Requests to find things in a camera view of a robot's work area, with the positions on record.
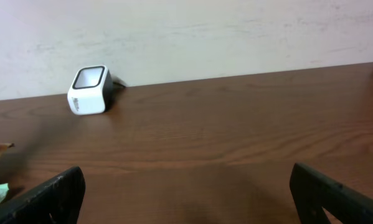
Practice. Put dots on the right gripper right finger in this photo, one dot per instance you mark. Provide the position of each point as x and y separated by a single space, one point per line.
315 193

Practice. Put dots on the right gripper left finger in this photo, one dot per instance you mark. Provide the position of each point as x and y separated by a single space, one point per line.
57 200

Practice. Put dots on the white barcode scanner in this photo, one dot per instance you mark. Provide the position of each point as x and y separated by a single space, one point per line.
91 90

